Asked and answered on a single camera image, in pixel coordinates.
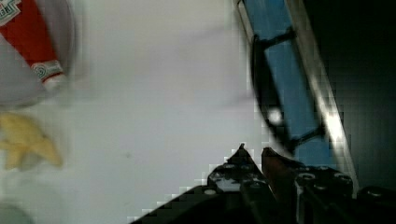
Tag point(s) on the red ketchup bottle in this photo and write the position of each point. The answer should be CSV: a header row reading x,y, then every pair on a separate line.
x,y
24,28

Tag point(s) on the grey round plate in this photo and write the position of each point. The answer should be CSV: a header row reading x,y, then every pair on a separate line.
x,y
19,86

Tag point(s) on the oven door with black handle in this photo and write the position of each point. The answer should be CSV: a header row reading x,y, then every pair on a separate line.
x,y
290,84

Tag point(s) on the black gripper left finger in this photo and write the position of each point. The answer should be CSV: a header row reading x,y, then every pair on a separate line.
x,y
238,171

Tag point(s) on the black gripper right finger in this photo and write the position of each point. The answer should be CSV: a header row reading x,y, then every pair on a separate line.
x,y
308,194

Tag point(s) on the yellow toy banana peel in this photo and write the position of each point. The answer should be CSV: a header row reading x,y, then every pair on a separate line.
x,y
23,136

